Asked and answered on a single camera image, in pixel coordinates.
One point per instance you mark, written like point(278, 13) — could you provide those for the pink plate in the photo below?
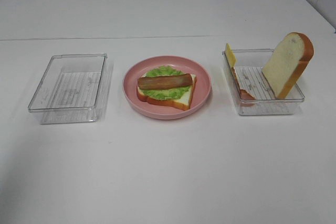
point(200, 95)

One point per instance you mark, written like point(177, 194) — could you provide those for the bread slice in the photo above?
point(287, 63)
point(183, 103)

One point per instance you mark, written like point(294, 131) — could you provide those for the clear right plastic tray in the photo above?
point(248, 66)

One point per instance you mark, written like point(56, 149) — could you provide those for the bacon strip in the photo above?
point(242, 95)
point(165, 82)

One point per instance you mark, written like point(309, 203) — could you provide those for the green lettuce leaf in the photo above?
point(166, 94)

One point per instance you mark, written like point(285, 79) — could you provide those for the clear left plastic tray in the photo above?
point(73, 89)

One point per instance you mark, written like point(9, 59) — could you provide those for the clear plastic tray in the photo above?
point(73, 89)
point(248, 66)

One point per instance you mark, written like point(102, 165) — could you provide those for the yellow cheese slice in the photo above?
point(230, 56)

